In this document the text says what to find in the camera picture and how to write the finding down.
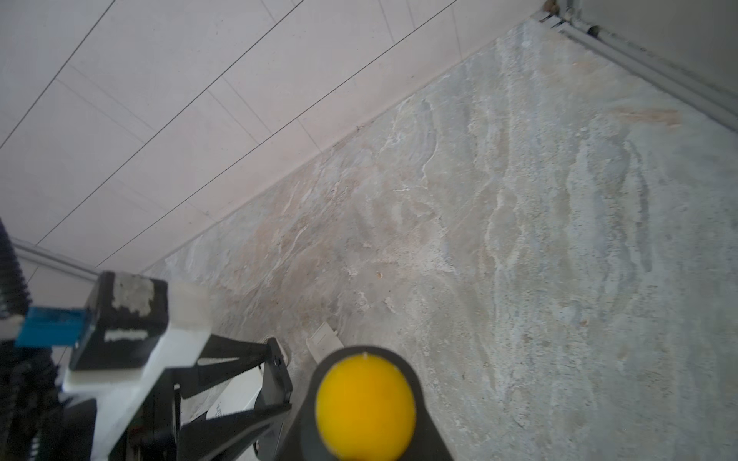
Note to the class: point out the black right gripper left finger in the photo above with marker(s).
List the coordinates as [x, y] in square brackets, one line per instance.
[290, 448]

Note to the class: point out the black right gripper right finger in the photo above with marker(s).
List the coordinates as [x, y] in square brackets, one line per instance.
[435, 448]

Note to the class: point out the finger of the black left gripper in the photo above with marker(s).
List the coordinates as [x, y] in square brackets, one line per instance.
[227, 437]
[224, 358]

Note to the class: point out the black yellow screwdriver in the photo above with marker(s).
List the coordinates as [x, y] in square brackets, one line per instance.
[364, 403]

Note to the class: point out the white battery cover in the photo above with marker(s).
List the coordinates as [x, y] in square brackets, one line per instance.
[323, 343]

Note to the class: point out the white remote control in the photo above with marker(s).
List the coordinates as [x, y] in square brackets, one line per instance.
[242, 397]

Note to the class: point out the aluminium corner post left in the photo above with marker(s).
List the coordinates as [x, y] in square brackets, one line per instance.
[50, 260]

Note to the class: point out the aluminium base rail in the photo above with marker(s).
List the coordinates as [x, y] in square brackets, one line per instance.
[686, 48]

